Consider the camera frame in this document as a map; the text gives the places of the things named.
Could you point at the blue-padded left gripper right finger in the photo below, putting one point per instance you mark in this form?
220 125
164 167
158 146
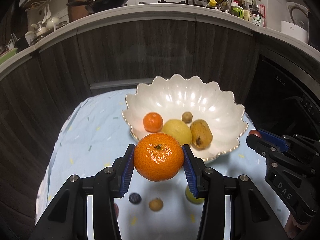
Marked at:
251 215

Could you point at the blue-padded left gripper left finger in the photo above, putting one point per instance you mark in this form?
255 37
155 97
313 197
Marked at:
66 215

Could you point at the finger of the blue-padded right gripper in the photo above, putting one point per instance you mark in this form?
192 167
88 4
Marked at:
263 147
274 140

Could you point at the dark red date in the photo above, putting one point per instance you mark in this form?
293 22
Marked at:
116 209
255 132

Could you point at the green round apple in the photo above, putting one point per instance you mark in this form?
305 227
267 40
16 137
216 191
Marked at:
191 197

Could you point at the dark blueberry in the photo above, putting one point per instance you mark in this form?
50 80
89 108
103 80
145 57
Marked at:
135 198

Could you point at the yellow-brown mango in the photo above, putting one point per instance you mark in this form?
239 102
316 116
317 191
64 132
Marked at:
201 134

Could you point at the large yellow lemon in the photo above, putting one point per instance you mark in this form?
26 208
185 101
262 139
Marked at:
179 130

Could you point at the orange mandarin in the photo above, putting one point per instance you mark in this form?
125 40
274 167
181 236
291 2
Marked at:
153 122
158 157

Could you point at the person's right hand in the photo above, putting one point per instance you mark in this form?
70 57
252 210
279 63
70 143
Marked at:
292 228

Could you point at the light blue patterned cloth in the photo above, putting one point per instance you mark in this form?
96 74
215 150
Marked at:
95 134

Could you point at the white scalloped ceramic bowl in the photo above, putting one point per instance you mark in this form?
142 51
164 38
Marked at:
171 97

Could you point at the white rice cooker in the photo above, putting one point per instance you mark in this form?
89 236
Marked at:
298 27

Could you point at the green lidded container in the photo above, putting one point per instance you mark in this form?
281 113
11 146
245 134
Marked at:
237 10

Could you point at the yellow-capped bottle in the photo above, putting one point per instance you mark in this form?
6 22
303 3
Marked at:
212 4

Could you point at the green bowl with steel lid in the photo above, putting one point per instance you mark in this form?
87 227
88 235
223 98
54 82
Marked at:
7 55

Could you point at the white ceramic teapot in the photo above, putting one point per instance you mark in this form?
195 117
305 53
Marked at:
52 22

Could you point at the black wok pan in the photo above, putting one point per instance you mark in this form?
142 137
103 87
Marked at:
94 6

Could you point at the soy sauce bottle red handle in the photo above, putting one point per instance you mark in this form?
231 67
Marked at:
258 13

